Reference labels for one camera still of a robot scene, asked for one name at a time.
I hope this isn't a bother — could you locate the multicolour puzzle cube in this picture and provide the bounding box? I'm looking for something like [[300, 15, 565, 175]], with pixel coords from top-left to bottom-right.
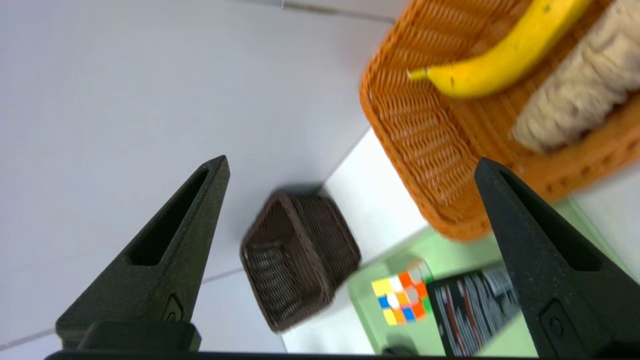
[[371, 260, 434, 326]]

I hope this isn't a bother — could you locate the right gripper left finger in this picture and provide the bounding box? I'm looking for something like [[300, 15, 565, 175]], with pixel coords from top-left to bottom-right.
[[56, 155, 231, 351]]

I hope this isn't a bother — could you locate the black cosmetic tube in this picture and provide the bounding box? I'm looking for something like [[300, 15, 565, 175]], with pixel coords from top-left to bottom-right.
[[425, 267, 523, 357]]

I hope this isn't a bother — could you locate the dark brown wicker basket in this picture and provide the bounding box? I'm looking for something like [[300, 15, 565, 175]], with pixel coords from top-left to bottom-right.
[[240, 187, 362, 333]]

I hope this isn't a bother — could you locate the light green plastic tray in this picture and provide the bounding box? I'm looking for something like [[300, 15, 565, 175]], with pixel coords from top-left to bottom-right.
[[347, 197, 626, 357]]

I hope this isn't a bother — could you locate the yellow banana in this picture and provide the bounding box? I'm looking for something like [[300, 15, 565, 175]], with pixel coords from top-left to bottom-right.
[[406, 0, 593, 99]]

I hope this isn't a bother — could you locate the orange wicker basket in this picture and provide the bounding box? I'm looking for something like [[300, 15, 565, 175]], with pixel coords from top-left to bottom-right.
[[359, 0, 640, 243]]

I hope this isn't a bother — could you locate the striped twisted bread loaf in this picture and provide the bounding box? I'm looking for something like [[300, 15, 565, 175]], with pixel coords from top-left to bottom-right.
[[512, 0, 640, 154]]

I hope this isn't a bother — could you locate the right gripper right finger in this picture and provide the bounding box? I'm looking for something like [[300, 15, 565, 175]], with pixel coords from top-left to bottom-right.
[[474, 157, 640, 358]]

